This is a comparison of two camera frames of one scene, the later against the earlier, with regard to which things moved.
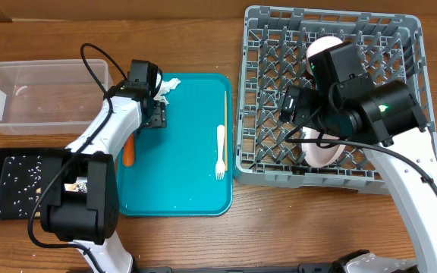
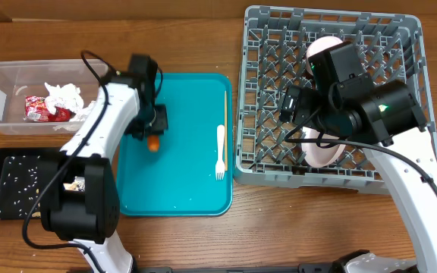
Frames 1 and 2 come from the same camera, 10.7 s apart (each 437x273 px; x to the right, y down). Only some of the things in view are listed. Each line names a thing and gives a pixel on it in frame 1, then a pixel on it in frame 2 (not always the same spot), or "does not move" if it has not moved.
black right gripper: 303,98 does not move
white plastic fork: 220,166 does not move
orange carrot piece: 129,152 -> 153,142
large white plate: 318,156 does not move
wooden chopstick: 226,133 does not move
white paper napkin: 166,86 -> 68,95
